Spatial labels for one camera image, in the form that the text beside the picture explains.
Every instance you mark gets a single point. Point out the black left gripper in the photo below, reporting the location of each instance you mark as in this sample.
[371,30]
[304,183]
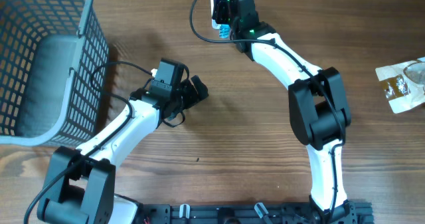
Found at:
[193,96]

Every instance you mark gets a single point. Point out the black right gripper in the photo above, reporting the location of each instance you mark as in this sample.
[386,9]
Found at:
[222,7]

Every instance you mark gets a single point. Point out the beige snack pouch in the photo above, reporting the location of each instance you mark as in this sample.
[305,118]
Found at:
[403,84]

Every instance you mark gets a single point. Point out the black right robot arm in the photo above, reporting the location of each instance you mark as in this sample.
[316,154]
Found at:
[319,111]

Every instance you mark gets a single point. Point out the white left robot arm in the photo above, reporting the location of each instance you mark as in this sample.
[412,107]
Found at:
[80,183]

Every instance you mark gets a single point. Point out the white barcode scanner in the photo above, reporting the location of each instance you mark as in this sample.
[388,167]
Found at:
[213,22]

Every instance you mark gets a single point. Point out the grey plastic mesh basket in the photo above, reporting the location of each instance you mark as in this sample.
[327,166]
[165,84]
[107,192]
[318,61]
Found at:
[52,52]

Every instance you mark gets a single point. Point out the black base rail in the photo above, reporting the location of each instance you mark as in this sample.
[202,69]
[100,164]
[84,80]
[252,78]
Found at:
[285,213]

